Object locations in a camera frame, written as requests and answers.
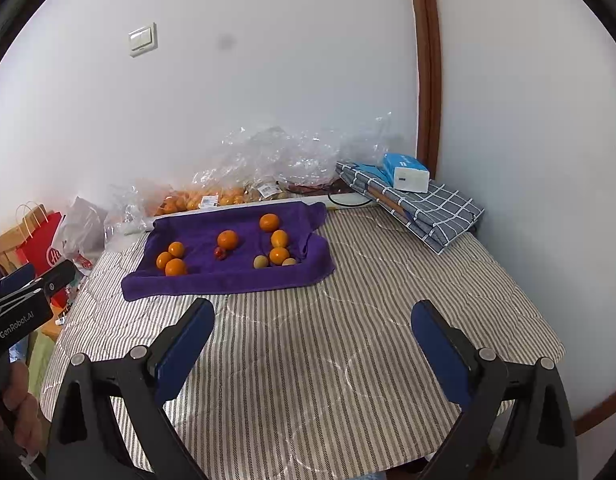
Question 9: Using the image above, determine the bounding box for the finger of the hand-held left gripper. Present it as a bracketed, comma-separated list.
[18, 260, 77, 307]
[0, 262, 37, 302]

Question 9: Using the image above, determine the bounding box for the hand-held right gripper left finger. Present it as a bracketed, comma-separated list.
[45, 297, 216, 480]

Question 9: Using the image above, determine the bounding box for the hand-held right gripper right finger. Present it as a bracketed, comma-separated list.
[410, 300, 579, 480]

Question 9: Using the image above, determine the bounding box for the purple towel covered tray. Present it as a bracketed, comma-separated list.
[121, 201, 336, 302]

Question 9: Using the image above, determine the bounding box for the person's left hand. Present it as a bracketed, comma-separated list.
[3, 361, 45, 454]

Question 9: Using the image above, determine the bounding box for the red paper shopping bag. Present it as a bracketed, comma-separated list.
[15, 202, 69, 281]

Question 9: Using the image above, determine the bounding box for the light green cloth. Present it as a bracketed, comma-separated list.
[27, 331, 56, 397]

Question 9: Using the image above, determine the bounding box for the white plastic bag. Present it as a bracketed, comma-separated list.
[58, 196, 110, 271]

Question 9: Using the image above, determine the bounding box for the grey checkered folded cloth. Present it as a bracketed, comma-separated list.
[335, 160, 485, 256]

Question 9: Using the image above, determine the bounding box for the clear bag of oranges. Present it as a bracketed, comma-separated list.
[155, 185, 249, 217]

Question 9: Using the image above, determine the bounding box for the brown wooden baseboard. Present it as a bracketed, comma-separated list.
[570, 370, 616, 438]

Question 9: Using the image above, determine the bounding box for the clear bag of brown fruit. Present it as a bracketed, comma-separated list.
[245, 180, 294, 204]

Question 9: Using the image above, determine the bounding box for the blue and white tissue pack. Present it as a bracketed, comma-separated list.
[382, 152, 431, 193]

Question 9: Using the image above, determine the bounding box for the clear bag of red fruit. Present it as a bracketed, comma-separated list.
[288, 181, 335, 195]

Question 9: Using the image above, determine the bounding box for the crumpled clear plastic bag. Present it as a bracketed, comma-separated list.
[193, 115, 404, 196]

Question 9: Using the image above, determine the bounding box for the black cable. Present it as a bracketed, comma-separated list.
[327, 187, 375, 209]

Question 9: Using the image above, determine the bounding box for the white wall switch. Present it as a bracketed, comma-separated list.
[128, 22, 159, 58]

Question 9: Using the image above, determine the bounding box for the brown wooden door frame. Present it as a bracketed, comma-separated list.
[404, 0, 443, 178]

